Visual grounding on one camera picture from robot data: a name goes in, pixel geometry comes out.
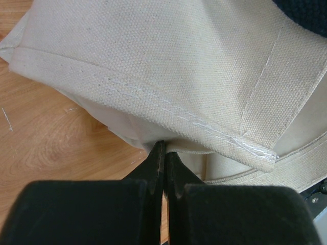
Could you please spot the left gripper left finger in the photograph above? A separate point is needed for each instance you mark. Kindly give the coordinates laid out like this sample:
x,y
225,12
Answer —
x,y
126,211

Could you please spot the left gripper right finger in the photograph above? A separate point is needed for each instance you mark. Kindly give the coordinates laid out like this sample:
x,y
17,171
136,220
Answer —
x,y
199,213

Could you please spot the cream canvas tote bag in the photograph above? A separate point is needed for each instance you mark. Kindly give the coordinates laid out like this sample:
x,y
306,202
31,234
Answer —
x,y
237,87

